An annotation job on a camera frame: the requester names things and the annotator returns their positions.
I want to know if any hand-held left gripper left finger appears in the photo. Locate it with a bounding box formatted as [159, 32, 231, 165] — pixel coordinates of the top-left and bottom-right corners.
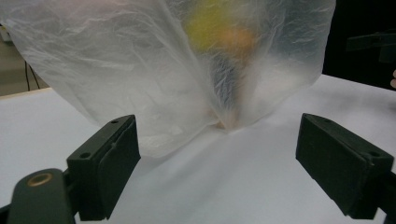
[66, 114, 142, 222]

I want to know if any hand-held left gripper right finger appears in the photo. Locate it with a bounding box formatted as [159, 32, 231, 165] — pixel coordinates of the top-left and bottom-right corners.
[295, 113, 395, 220]

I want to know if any translucent white plastic bag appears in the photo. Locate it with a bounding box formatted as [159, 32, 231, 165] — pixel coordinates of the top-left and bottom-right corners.
[0, 0, 337, 159]

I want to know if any orange round object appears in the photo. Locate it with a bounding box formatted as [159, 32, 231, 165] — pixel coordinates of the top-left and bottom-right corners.
[219, 27, 256, 60]

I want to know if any yellow round object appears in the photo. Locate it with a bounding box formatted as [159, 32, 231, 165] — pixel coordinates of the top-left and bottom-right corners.
[185, 0, 232, 52]

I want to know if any black cable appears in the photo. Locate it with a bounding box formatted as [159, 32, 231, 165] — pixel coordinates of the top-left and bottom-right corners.
[24, 61, 41, 91]

